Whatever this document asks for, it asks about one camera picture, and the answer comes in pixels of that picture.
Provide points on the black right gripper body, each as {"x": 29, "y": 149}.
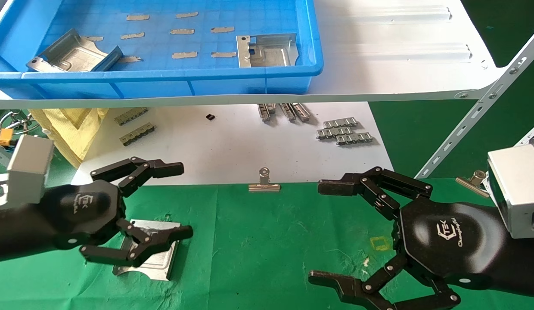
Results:
{"x": 448, "y": 241}

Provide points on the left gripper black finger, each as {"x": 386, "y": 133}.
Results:
{"x": 163, "y": 168}
{"x": 163, "y": 239}

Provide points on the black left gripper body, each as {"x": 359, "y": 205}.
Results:
{"x": 86, "y": 211}

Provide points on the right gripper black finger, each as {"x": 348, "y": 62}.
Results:
{"x": 344, "y": 288}
{"x": 349, "y": 185}

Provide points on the stamped sheet metal bracket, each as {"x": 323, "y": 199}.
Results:
{"x": 159, "y": 260}
{"x": 73, "y": 54}
{"x": 271, "y": 54}

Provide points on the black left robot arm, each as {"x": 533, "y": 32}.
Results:
{"x": 13, "y": 237}

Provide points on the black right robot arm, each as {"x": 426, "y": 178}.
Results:
{"x": 527, "y": 267}

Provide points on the grey-tan connector strip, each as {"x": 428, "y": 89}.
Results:
{"x": 138, "y": 134}
{"x": 131, "y": 116}

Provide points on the white paper sheet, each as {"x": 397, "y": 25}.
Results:
{"x": 206, "y": 150}

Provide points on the silver metal connector strip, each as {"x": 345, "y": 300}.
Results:
{"x": 340, "y": 123}
{"x": 354, "y": 138}
{"x": 334, "y": 132}

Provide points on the silver binder clip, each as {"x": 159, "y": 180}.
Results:
{"x": 264, "y": 186}
{"x": 473, "y": 184}

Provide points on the small black clip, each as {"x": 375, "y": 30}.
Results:
{"x": 210, "y": 116}

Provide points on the yellow cloth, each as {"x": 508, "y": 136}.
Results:
{"x": 69, "y": 133}

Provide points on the blue plastic bin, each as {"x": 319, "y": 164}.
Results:
{"x": 163, "y": 84}

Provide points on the green cloth mat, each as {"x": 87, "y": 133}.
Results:
{"x": 249, "y": 241}

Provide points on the yellow plug connector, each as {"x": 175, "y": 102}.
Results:
{"x": 5, "y": 138}

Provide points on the grey tape piece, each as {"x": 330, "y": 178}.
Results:
{"x": 132, "y": 36}
{"x": 94, "y": 38}
{"x": 184, "y": 55}
{"x": 182, "y": 32}
{"x": 187, "y": 15}
{"x": 223, "y": 54}
{"x": 130, "y": 59}
{"x": 138, "y": 17}

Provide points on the long white slotted angle bar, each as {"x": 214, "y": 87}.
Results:
{"x": 465, "y": 120}

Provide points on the white metal shelf panel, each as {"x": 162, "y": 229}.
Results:
{"x": 379, "y": 64}

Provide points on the short white slotted angle bar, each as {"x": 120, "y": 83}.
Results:
{"x": 532, "y": 134}

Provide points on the small grey metal scrap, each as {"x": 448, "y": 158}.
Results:
{"x": 222, "y": 29}

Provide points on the left wrist grey camera box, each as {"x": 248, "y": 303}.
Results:
{"x": 30, "y": 168}

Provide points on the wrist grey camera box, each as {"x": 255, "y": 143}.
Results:
{"x": 30, "y": 168}
{"x": 514, "y": 189}

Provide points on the right wrist grey camera box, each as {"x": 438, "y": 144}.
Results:
{"x": 514, "y": 189}

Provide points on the small silver metal rail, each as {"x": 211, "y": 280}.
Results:
{"x": 302, "y": 111}
{"x": 265, "y": 111}
{"x": 287, "y": 111}

